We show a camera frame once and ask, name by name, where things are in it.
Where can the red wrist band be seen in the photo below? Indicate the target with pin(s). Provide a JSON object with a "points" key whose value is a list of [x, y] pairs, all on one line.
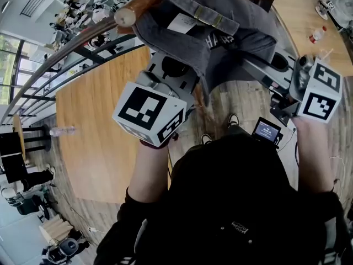
{"points": [[154, 145]]}

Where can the railing with wooden handrail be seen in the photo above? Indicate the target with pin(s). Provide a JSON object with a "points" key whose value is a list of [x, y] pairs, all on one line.
{"points": [[49, 61]]}

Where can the person's right forearm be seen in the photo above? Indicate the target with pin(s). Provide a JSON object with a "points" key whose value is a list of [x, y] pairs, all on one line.
{"points": [[314, 153]]}

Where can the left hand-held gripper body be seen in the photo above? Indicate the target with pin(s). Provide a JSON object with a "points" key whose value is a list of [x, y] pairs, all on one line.
{"points": [[149, 114]]}

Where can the light wooden step block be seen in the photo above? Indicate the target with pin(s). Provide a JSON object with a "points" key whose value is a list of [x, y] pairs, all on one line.
{"points": [[55, 228]]}

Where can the glass window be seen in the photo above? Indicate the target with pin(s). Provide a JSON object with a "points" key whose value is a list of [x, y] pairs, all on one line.
{"points": [[8, 70]]}

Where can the white sneaker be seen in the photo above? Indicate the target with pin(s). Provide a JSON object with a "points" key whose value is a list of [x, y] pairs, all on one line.
{"points": [[233, 120], [206, 138]]}

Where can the wooden pole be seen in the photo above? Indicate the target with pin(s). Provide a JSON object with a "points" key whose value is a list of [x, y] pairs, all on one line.
{"points": [[138, 7]]}

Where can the black dome pendant lamp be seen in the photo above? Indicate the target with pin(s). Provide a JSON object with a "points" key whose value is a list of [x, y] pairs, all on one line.
{"points": [[5, 7]]}

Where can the white power adapter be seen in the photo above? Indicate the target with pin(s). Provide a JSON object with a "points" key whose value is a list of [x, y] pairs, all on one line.
{"points": [[93, 229]]}

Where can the red label plastic bottle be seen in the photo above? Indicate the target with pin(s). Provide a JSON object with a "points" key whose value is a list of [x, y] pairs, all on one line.
{"points": [[317, 35]]}

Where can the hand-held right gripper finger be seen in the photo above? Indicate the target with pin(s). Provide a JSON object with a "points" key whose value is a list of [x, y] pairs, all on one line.
{"points": [[278, 79], [293, 63]]}

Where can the person's left forearm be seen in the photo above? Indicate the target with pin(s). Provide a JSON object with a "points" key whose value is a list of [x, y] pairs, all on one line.
{"points": [[149, 172]]}

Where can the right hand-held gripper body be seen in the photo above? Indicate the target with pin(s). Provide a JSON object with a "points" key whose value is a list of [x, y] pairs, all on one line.
{"points": [[320, 98]]}

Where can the small black display device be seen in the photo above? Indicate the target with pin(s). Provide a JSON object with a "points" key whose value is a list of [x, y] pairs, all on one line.
{"points": [[266, 130]]}

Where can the round wooden bar table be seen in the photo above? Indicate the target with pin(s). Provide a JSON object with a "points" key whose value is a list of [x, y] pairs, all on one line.
{"points": [[18, 137]]}

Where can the person's black sweater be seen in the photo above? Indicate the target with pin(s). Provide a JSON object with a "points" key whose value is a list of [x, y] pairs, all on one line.
{"points": [[229, 192]]}

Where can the grey baseball cap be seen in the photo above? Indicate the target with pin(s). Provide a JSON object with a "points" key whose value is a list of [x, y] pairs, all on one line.
{"points": [[176, 45]]}

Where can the clear plastic bottle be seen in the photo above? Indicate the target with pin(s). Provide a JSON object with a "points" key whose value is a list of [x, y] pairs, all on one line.
{"points": [[62, 131]]}

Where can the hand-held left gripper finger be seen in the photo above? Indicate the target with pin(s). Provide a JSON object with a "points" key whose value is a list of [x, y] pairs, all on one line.
{"points": [[153, 63], [176, 84]]}

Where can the black cabinet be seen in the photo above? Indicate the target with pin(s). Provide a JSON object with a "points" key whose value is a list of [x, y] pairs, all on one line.
{"points": [[13, 167]]}

